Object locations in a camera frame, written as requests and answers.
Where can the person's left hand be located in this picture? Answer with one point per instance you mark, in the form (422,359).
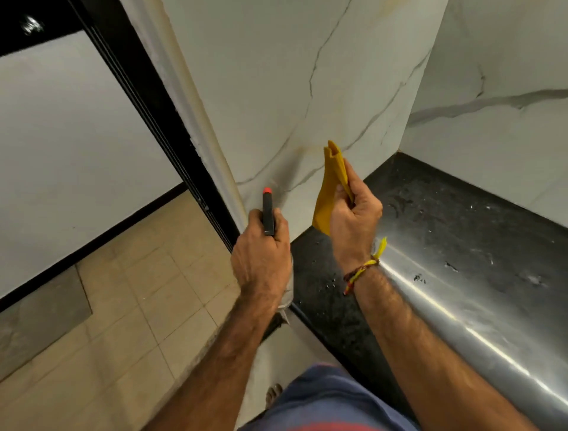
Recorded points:
(262,266)

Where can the person's right hand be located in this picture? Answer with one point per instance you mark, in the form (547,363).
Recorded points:
(357,231)

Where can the yellow cleaning cloth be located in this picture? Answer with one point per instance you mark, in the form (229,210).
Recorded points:
(328,200)

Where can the clear spray bottle black trigger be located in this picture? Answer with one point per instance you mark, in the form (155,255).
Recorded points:
(268,213)

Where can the person's left forearm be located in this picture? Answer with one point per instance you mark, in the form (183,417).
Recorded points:
(217,368)

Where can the person's right forearm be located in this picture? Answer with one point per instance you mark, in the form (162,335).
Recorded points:
(435,364)

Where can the person's foot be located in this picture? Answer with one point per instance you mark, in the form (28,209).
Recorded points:
(274,395)

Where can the yellow thread wristband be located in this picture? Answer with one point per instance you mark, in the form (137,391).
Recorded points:
(361,270)

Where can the black floor drain grate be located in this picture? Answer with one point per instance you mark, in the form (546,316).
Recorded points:
(275,326)

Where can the black stone countertop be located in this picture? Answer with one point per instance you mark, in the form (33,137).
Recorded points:
(466,231)

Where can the blue red-striped shirt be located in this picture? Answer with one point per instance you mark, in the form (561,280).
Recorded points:
(328,399)

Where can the black door frame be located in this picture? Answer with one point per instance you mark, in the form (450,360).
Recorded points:
(146,102)

